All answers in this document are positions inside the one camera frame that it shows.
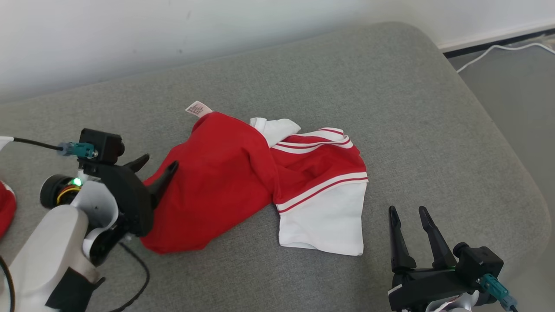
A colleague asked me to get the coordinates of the red jersey with white sleeves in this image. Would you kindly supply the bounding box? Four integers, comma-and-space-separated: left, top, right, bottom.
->
140, 101, 369, 256

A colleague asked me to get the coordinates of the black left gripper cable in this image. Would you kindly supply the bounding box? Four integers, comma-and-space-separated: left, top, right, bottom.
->
108, 242, 151, 312

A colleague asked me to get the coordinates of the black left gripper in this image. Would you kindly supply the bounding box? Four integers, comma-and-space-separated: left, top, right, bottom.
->
78, 153, 180, 237

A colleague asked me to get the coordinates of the white cable on floor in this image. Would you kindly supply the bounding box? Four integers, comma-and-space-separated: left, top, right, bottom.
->
455, 42, 555, 74

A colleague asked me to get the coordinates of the black floor edge strip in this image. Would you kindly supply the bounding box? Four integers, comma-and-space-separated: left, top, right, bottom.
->
442, 28, 555, 59

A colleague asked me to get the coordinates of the black right camera cable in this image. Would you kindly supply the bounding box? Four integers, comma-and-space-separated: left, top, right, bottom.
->
477, 273, 520, 312

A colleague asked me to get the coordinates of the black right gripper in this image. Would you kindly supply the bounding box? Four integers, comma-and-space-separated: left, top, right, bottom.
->
388, 205, 480, 312

